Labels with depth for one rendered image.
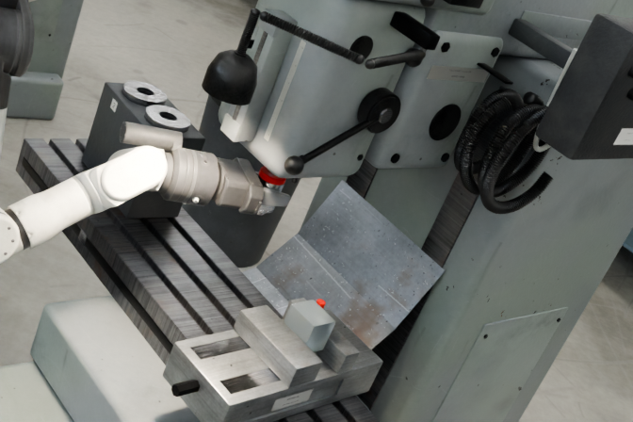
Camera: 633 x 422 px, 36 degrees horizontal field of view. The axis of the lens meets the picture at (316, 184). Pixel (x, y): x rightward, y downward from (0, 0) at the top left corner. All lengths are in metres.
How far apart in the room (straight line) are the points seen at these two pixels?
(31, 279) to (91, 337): 1.70
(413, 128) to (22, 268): 2.10
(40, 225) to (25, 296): 1.86
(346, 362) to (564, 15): 0.71
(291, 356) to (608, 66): 0.64
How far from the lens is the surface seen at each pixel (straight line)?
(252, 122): 1.54
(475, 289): 1.87
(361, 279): 1.96
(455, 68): 1.63
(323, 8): 1.46
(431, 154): 1.71
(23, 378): 1.84
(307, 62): 1.47
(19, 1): 1.46
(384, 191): 1.99
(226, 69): 1.35
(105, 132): 2.04
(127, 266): 1.83
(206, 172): 1.59
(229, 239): 3.78
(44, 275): 3.49
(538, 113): 1.59
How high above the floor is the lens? 1.96
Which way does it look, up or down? 24 degrees down
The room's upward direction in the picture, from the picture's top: 23 degrees clockwise
